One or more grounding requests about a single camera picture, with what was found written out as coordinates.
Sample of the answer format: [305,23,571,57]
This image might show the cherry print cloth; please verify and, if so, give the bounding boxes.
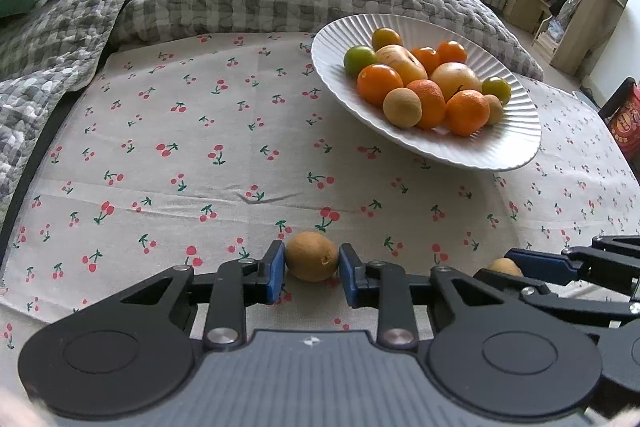
[0,29,640,353]

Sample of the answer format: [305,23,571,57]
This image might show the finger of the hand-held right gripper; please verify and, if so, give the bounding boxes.
[472,268,640,335]
[504,234,640,295]

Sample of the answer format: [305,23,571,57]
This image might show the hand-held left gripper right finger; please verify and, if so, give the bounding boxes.
[339,243,506,350]

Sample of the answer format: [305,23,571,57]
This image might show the yellow-green tangerine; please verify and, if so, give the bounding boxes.
[371,27,404,52]

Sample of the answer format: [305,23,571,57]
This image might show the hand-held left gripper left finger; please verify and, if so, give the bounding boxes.
[120,239,287,350]

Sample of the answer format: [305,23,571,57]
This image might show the tan small tomato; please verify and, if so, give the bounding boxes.
[483,94,504,126]

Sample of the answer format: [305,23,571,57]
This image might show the brown kiwi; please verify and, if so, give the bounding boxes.
[284,231,340,283]
[488,257,524,279]
[382,87,423,128]

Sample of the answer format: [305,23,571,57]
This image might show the orange mandarin with stem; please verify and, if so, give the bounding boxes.
[445,88,491,138]

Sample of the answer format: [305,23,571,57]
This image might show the orange cherry tomato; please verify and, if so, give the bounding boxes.
[356,63,404,108]

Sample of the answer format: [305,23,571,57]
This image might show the red printed box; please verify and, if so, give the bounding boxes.
[597,77,640,168]

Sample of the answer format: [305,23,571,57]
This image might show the white ribbed plate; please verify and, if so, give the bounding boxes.
[311,13,542,172]

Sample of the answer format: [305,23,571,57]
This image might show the small orange tangerine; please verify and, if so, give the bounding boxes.
[410,47,441,76]
[436,40,468,65]

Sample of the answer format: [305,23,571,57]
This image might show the yellow apple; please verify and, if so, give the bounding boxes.
[375,44,429,86]

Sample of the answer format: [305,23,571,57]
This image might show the green cherry tomato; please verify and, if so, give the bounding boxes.
[343,45,379,78]

